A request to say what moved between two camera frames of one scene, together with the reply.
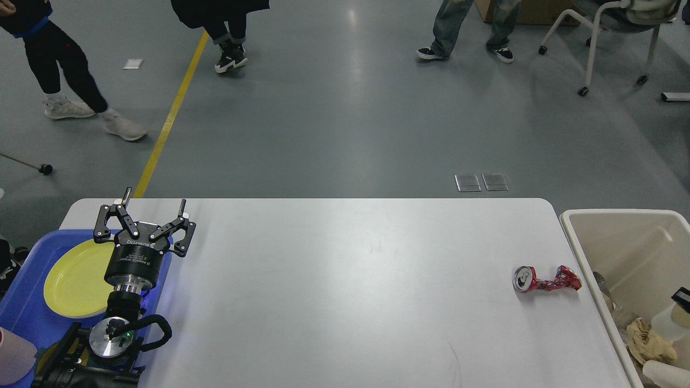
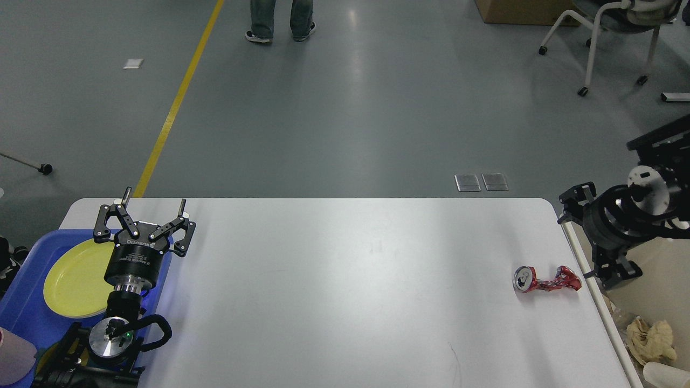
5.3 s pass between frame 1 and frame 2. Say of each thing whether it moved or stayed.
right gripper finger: moved
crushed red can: stayed
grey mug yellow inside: stayed
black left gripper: stayed
